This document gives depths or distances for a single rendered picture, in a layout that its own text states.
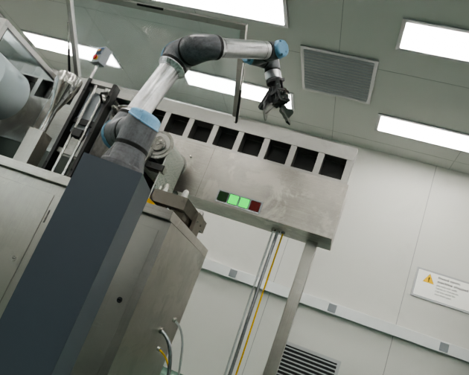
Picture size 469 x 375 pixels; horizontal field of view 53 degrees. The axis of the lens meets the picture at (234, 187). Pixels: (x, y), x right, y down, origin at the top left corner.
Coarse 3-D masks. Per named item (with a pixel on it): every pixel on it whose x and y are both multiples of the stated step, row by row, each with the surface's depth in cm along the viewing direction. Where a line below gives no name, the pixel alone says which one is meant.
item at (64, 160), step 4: (48, 152) 275; (44, 156) 274; (64, 156) 272; (40, 160) 274; (44, 160) 274; (60, 160) 272; (64, 160) 271; (40, 164) 273; (60, 164) 271; (64, 164) 270; (72, 164) 270; (56, 168) 270; (60, 168) 270; (68, 168) 269; (56, 172) 269; (60, 172) 269; (68, 172) 268; (176, 192) 254
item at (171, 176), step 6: (168, 162) 228; (168, 168) 230; (174, 168) 237; (168, 174) 232; (174, 174) 239; (156, 180) 221; (162, 180) 228; (168, 180) 234; (174, 180) 242; (156, 186) 223; (162, 186) 230; (174, 186) 244
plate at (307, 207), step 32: (192, 160) 258; (224, 160) 255; (256, 160) 252; (192, 192) 251; (256, 192) 246; (288, 192) 243; (320, 192) 240; (256, 224) 258; (288, 224) 237; (320, 224) 234
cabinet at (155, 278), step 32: (0, 192) 200; (32, 192) 198; (0, 224) 195; (32, 224) 192; (160, 224) 184; (0, 256) 190; (128, 256) 181; (160, 256) 183; (192, 256) 220; (0, 288) 185; (128, 288) 177; (160, 288) 192; (192, 288) 235; (96, 320) 174; (128, 320) 173; (160, 320) 203; (96, 352) 170; (128, 352) 179; (160, 352) 216
